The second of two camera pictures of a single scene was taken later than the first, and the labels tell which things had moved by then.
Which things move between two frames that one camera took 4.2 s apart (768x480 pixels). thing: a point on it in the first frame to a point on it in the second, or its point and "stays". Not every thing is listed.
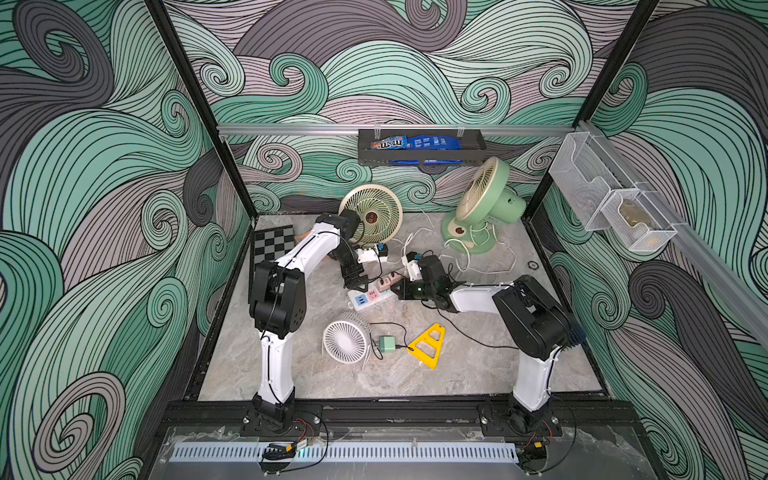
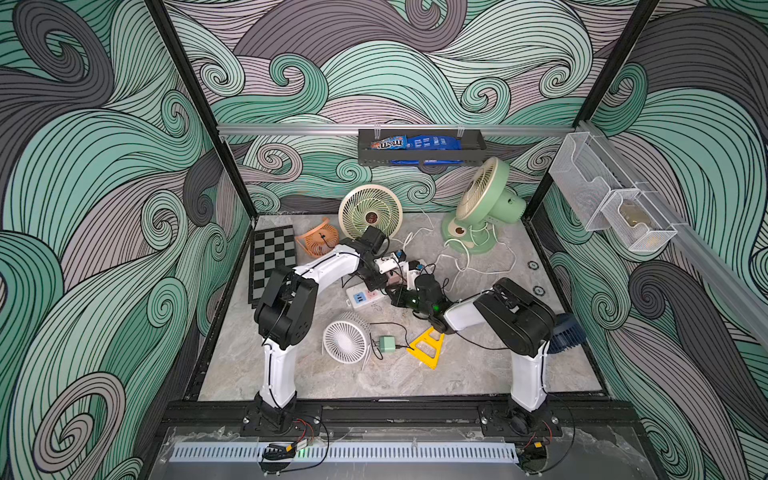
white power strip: (359, 300) stays
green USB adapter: (387, 343) stays
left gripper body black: (349, 265) to (371, 277)
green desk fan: (485, 200) stays
